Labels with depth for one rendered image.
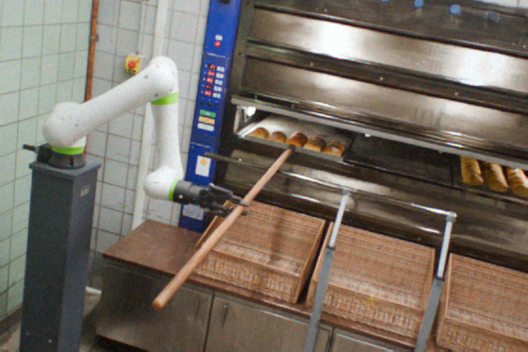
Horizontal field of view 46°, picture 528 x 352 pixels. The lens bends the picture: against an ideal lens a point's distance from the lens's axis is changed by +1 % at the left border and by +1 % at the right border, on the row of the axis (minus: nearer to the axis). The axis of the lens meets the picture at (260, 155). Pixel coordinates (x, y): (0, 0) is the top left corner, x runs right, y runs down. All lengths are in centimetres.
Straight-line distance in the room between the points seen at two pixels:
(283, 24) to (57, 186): 143
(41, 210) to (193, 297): 93
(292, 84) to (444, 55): 77
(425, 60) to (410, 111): 26
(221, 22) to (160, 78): 111
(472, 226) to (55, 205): 203
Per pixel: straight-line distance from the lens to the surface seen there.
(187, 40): 342
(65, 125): 236
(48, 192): 261
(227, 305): 313
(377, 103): 322
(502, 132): 324
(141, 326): 338
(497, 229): 339
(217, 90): 336
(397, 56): 318
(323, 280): 288
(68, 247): 265
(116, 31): 360
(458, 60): 319
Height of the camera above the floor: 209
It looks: 17 degrees down
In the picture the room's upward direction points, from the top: 10 degrees clockwise
